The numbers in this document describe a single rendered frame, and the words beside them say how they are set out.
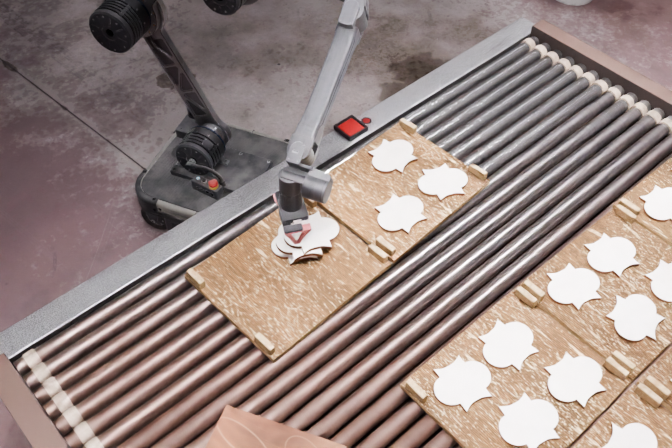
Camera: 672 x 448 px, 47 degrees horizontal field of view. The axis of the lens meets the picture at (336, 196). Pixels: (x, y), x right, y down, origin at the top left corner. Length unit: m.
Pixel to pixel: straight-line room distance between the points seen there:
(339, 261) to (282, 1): 2.75
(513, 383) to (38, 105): 2.92
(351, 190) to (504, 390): 0.71
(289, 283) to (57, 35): 2.86
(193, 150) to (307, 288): 1.27
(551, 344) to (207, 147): 1.68
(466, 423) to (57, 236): 2.17
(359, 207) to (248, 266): 0.36
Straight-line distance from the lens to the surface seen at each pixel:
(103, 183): 3.66
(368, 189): 2.22
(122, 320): 2.04
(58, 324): 2.08
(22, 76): 4.36
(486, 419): 1.85
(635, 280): 2.16
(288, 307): 1.97
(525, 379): 1.91
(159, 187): 3.24
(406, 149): 2.32
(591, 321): 2.04
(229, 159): 3.28
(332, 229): 2.04
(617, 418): 1.92
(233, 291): 2.01
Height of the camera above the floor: 2.57
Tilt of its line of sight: 48 degrees down
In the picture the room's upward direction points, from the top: straight up
